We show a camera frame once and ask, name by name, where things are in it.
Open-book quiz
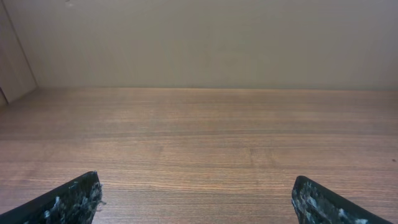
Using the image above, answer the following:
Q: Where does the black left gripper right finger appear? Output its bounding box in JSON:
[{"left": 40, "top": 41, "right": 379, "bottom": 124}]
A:
[{"left": 291, "top": 175, "right": 392, "bottom": 224}]

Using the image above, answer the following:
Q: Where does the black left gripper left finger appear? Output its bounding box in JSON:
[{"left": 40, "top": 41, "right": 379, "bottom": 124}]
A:
[{"left": 1, "top": 171, "right": 103, "bottom": 224}]

